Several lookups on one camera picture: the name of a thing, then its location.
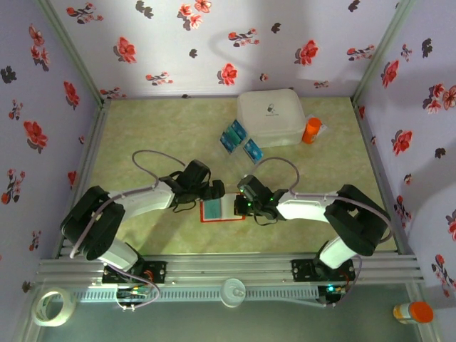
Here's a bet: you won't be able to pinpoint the teal credit card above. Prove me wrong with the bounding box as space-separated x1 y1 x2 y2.
202 198 222 221
223 126 244 146

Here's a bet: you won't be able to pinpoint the red card holder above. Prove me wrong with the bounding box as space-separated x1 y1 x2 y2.
199 193 247 224

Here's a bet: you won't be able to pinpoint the blue and green packets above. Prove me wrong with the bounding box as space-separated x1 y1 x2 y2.
219 119 266 165

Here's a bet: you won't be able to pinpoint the blue credit card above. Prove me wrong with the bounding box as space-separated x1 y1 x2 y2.
243 138 265 165
219 133 239 155
229 119 249 138

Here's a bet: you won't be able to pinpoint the white plastic lidded container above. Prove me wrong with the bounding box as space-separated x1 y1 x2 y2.
237 88 306 149

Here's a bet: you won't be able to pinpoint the white paper leaflet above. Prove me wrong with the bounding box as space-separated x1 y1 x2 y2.
305 113 328 136

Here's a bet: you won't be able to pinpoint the white round lid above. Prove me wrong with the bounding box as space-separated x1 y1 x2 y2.
219 278 247 308

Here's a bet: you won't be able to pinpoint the small electronics board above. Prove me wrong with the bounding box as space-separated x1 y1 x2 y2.
318 283 347 308
116 286 150 304

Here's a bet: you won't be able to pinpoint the pill bottle with orange cap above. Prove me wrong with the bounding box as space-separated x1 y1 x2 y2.
393 301 435 325

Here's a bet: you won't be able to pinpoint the clear tape roll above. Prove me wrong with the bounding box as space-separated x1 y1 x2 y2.
31 288 76 328

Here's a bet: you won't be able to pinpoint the left arm lilac cable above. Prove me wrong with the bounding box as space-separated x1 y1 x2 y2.
69 149 188 311

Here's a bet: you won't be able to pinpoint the wide aluminium base rail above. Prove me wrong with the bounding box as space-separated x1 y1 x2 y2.
35 251 425 286

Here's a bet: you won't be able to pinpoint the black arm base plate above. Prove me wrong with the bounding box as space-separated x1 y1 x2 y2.
103 261 167 285
291 259 356 283

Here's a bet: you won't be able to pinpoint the aluminium table edge rail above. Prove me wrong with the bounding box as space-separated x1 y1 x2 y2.
53 99 111 259
351 98 416 256

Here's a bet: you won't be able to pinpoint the white slotted cable duct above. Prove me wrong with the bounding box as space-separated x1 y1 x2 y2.
73 286 320 304

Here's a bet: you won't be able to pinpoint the aluminium frame post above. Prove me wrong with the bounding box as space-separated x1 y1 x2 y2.
35 0 108 108
352 0 416 104

